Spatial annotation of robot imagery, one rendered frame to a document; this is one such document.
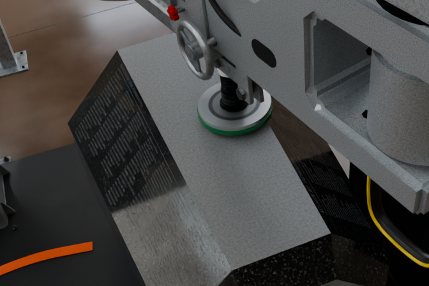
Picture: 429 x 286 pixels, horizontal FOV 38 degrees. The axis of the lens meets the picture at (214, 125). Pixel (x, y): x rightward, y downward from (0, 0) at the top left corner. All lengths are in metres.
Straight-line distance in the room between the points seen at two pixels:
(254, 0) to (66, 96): 2.31
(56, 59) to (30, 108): 0.43
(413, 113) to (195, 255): 0.76
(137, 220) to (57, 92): 1.81
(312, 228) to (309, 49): 0.53
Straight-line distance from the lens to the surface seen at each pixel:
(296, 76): 1.21
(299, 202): 1.59
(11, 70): 3.78
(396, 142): 1.07
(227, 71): 1.58
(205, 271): 1.54
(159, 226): 1.71
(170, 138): 1.79
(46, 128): 3.30
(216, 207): 1.59
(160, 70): 2.04
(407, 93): 0.99
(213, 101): 1.81
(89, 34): 3.90
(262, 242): 1.51
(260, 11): 1.23
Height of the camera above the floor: 2.06
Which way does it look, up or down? 42 degrees down
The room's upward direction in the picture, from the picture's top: 9 degrees counter-clockwise
